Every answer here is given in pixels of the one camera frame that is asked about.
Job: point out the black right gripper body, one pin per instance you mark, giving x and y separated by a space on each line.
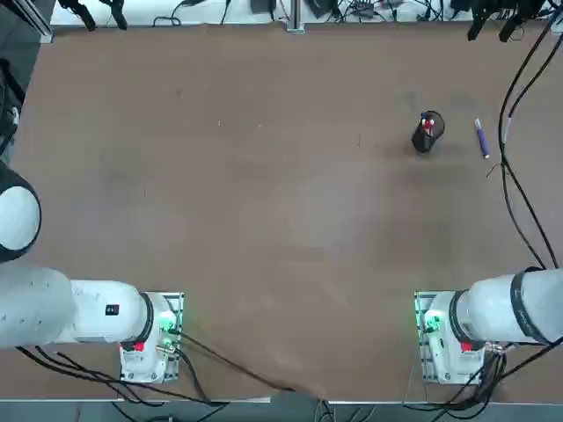
501 8

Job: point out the purple marker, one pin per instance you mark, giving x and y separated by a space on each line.
482 140

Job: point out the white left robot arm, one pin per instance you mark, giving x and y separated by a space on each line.
97 316

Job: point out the red marker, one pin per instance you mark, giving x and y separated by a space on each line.
429 127

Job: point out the black mesh pen holder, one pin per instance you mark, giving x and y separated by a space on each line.
424 143

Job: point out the small black hub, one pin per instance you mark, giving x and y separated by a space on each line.
363 6

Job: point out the dark grey power adapter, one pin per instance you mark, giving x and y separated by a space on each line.
262 5

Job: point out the black flat device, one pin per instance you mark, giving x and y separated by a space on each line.
321 8

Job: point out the aluminium frame profile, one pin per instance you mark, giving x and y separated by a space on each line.
37 22

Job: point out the aluminium camera post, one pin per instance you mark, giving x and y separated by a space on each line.
295 15

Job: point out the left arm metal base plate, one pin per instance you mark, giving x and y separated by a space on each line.
178 303

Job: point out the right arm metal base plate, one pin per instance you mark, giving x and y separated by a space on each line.
419 365

